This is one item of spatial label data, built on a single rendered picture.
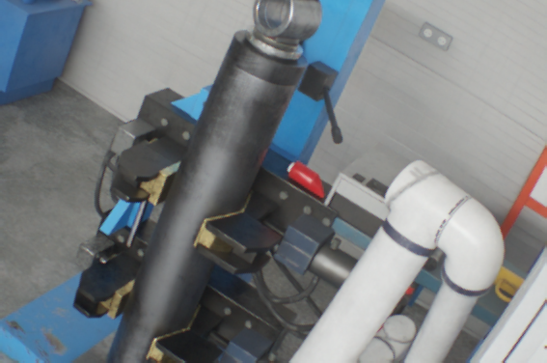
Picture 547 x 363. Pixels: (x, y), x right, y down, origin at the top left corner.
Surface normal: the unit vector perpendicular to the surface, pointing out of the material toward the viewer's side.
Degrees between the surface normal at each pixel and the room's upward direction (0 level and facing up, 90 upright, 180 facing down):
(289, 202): 90
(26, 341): 0
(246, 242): 0
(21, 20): 90
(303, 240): 90
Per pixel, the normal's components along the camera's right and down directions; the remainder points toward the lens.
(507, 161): -0.40, 0.25
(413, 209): -0.55, -0.05
